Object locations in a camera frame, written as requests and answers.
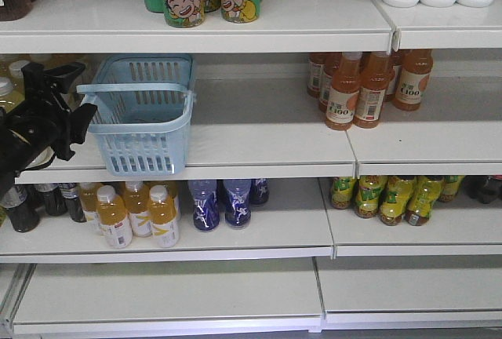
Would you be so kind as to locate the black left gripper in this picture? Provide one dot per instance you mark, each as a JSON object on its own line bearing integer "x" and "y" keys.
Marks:
{"x": 42, "y": 118}

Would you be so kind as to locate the light blue plastic basket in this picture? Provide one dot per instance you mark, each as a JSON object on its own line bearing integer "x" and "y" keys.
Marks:
{"x": 144, "y": 106}

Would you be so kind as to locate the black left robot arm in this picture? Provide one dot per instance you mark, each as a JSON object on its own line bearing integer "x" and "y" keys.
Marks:
{"x": 6, "y": 182}

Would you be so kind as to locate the pale green tea bottle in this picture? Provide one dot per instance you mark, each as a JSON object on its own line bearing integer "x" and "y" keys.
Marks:
{"x": 8, "y": 96}

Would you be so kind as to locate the dark tea bottle grey label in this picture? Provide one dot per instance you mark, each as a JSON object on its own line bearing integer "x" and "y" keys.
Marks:
{"x": 22, "y": 216}

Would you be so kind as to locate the yellow juice bottle white label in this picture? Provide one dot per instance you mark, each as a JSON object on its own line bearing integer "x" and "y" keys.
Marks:
{"x": 114, "y": 218}

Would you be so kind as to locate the blue sports drink bottle left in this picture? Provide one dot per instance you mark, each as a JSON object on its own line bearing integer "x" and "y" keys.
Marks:
{"x": 206, "y": 215}

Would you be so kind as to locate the blue sports drink bottle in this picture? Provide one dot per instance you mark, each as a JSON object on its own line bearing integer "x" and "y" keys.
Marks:
{"x": 237, "y": 211}
{"x": 259, "y": 191}
{"x": 206, "y": 215}

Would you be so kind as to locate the blue sports drink bottle middle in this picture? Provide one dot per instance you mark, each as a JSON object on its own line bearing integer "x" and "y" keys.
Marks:
{"x": 237, "y": 211}

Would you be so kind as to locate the blue sports drink bottle back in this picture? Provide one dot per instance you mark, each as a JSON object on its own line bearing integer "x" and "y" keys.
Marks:
{"x": 259, "y": 191}

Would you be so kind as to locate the white metal shelving unit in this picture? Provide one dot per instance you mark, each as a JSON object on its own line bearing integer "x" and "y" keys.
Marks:
{"x": 300, "y": 269}

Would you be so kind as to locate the orange C100 juice bottle front-left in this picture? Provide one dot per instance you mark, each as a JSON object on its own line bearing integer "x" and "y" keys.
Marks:
{"x": 343, "y": 94}

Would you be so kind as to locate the yellow lemon tea bottle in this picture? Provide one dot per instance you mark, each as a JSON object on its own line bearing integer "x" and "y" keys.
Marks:
{"x": 426, "y": 193}
{"x": 367, "y": 197}
{"x": 341, "y": 192}
{"x": 398, "y": 192}

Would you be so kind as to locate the orange C100 juice bottle front-middle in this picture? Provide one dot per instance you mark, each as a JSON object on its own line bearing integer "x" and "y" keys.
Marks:
{"x": 375, "y": 79}

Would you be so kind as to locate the orange C100 juice bottle right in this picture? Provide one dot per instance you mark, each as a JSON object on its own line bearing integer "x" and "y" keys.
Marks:
{"x": 415, "y": 74}

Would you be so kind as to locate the dark cola bottle red label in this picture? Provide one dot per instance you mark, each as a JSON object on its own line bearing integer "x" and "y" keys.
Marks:
{"x": 485, "y": 189}

